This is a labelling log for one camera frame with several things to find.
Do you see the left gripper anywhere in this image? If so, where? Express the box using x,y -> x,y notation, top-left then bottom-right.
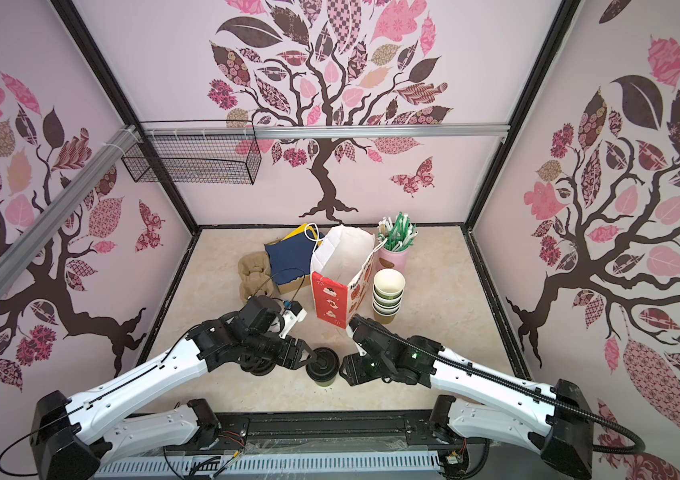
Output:
244,330 -> 317,371

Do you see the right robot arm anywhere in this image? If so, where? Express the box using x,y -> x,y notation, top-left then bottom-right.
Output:
340,316 -> 645,479

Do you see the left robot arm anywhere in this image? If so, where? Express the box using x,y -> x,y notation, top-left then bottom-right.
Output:
30,295 -> 316,479

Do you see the stack of black lids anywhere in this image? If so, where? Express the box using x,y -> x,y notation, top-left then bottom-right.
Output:
239,355 -> 275,377

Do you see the stack of paper cups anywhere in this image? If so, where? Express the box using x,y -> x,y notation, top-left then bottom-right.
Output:
372,269 -> 406,324

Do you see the pink straw holder cup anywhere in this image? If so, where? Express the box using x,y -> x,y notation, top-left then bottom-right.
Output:
376,247 -> 409,274

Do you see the navy napkin stack box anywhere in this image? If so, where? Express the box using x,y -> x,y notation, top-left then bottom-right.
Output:
264,223 -> 323,294

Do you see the white red paper bag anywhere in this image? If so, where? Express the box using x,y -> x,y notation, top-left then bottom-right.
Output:
310,225 -> 379,329

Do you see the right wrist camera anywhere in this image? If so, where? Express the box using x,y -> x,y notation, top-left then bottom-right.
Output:
346,314 -> 377,356

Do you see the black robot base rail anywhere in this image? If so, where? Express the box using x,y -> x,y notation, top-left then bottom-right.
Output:
69,407 -> 587,480

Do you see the white cable duct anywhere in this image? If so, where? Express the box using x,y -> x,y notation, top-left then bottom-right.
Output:
94,451 -> 442,479

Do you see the black wire basket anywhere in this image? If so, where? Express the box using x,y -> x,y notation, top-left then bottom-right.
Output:
121,120 -> 262,185

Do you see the aluminium rail back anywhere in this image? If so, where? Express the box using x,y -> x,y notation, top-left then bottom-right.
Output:
144,123 -> 510,140

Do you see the aluminium rail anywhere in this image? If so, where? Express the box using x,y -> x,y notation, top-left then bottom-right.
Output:
0,126 -> 138,297
144,123 -> 510,140

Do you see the aluminium rail left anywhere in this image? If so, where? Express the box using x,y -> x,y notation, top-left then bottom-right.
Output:
0,126 -> 138,297

